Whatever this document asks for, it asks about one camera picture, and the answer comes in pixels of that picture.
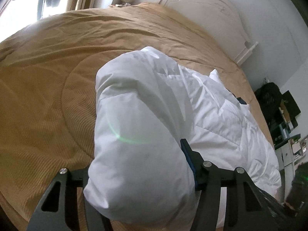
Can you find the tan bed cover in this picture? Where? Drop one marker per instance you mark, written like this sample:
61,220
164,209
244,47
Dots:
48,72

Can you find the white shelf unit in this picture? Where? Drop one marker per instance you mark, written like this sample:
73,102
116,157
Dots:
289,154

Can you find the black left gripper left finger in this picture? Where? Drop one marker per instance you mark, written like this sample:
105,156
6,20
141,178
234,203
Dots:
58,208

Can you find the white puffer jacket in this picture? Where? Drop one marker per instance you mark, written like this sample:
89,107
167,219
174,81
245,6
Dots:
146,103

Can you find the white headboard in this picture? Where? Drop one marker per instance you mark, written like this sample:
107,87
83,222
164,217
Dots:
221,19

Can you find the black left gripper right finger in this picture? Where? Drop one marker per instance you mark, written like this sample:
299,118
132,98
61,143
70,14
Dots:
231,192

